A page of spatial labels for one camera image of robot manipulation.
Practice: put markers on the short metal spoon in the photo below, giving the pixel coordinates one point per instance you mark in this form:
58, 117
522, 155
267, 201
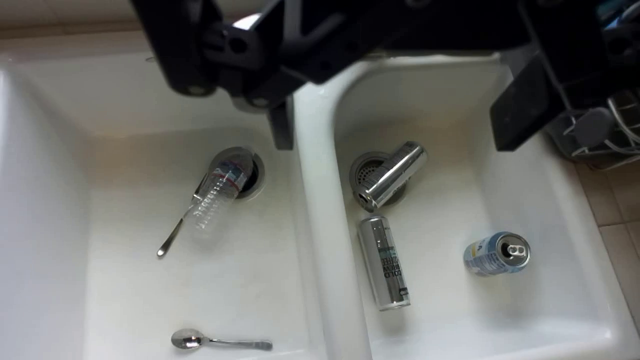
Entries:
191, 338

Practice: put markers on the metal sink drain strainer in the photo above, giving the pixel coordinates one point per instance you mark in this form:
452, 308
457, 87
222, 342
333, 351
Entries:
360, 166
257, 175

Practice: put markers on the plain shiny silver can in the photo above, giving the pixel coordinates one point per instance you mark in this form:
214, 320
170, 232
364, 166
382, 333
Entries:
391, 177

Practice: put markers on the long metal spoon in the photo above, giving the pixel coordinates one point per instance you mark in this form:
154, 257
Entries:
172, 237

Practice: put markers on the white double basin sink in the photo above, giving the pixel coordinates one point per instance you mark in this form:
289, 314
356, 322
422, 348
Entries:
267, 281

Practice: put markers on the silver can with print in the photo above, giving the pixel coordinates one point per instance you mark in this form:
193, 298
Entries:
382, 263

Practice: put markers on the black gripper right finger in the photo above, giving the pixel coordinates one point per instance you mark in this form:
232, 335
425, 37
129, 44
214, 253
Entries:
520, 112

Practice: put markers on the sink drain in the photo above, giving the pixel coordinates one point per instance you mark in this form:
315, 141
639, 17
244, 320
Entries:
497, 253

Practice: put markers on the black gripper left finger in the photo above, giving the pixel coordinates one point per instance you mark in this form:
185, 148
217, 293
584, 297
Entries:
280, 131

